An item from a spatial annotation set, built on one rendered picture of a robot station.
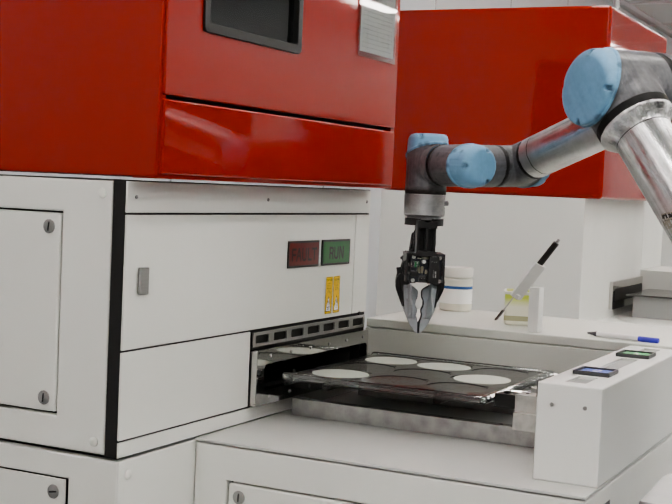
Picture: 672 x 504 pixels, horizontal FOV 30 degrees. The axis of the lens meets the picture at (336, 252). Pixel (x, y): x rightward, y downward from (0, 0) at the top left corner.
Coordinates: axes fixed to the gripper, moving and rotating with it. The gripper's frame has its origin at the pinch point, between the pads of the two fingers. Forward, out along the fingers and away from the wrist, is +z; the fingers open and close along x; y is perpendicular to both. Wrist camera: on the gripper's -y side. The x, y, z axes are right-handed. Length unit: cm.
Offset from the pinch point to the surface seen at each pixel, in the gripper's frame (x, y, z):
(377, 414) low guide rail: -8.7, 20.2, 13.1
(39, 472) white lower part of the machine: -61, 44, 19
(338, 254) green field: -14.8, -6.8, -12.2
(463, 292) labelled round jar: 14.4, -37.5, -3.4
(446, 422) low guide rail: 2.1, 26.4, 13.0
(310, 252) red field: -20.6, 3.1, -12.9
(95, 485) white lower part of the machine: -52, 49, 19
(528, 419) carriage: 13.4, 37.0, 10.1
